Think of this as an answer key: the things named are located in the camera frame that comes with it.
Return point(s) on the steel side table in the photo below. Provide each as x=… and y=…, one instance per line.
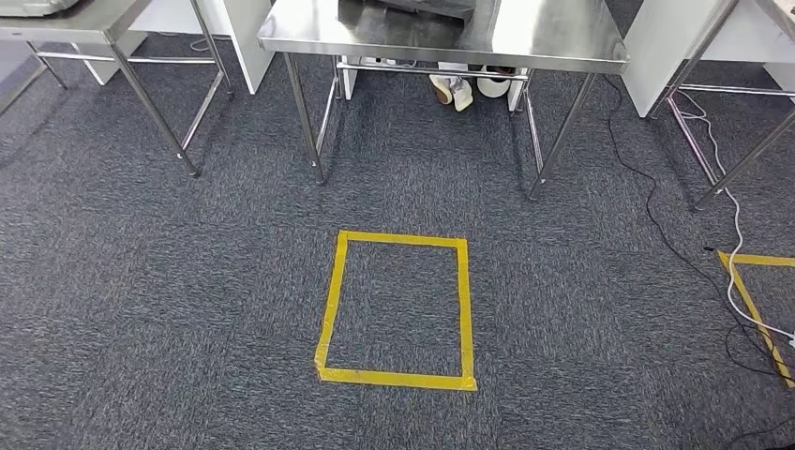
x=93, y=25
x=745, y=158

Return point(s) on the person's shoe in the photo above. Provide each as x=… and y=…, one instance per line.
x=463, y=96
x=442, y=90

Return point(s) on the steel workbench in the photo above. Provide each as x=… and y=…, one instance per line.
x=546, y=37

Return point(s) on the yellow floor tape square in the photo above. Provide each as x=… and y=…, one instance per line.
x=397, y=379
x=754, y=313

